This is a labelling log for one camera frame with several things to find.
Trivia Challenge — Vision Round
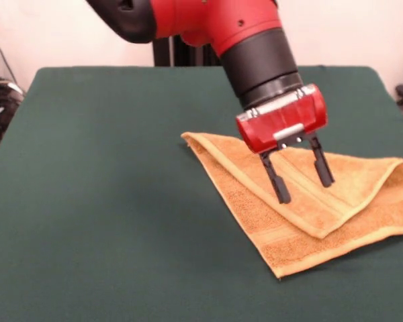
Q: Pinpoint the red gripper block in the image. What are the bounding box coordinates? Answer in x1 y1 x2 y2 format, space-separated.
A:
235 83 336 205

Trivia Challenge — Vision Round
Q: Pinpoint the dark green table cloth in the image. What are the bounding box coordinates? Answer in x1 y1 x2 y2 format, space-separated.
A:
0 65 403 322

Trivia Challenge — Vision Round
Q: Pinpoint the black upright stand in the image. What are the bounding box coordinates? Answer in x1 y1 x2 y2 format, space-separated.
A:
152 35 222 67

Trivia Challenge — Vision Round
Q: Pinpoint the tan terry towel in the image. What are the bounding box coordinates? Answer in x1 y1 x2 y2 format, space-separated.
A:
180 131 403 279

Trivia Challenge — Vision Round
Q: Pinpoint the heap of black cables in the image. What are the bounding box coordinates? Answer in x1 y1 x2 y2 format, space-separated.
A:
0 78 25 147

